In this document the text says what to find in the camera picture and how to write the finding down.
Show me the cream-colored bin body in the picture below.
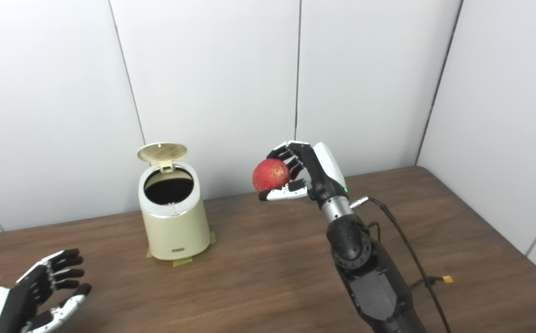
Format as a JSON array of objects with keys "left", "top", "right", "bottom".
[{"left": 137, "top": 160, "right": 211, "bottom": 261}]

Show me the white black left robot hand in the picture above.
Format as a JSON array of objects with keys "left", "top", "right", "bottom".
[{"left": 0, "top": 249, "right": 93, "bottom": 333}]

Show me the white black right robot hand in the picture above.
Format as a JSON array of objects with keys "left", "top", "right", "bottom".
[{"left": 259, "top": 141, "right": 348, "bottom": 204}]

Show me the cream round bin lid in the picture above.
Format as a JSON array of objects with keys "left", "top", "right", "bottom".
[{"left": 137, "top": 142, "right": 188, "bottom": 174}]

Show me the black cable yellow connector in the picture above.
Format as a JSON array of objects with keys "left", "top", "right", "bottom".
[{"left": 409, "top": 276, "right": 454, "bottom": 290}]

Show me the red apple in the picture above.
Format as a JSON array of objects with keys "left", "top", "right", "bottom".
[{"left": 252, "top": 159, "right": 291, "bottom": 193}]

